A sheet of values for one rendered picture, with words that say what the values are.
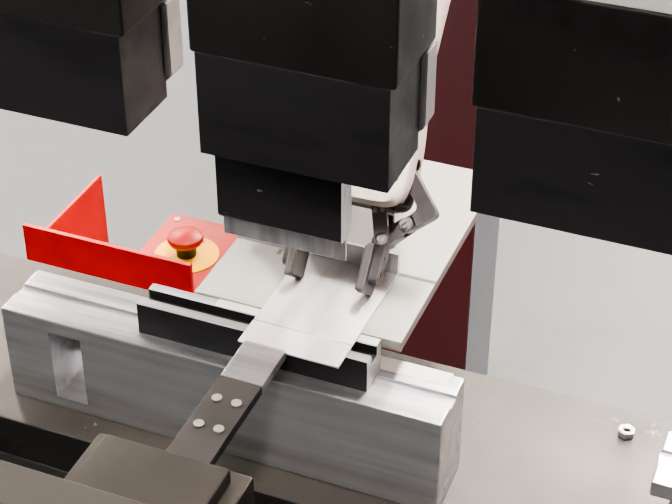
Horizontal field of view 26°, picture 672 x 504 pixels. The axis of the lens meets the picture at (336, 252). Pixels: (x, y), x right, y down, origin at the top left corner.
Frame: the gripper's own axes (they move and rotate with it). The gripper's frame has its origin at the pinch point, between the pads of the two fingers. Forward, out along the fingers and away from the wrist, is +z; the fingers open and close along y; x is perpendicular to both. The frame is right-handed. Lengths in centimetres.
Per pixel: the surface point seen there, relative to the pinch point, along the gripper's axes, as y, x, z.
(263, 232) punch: -3.1, -9.1, -0.8
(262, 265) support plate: -6.6, 2.0, 1.4
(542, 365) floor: -5, 154, 4
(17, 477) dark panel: 10, -64, 13
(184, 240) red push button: -27.7, 33.3, 0.0
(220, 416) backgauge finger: -1.6, -12.6, 13.1
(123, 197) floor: -104, 170, -10
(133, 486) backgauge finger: -2.4, -23.2, 18.1
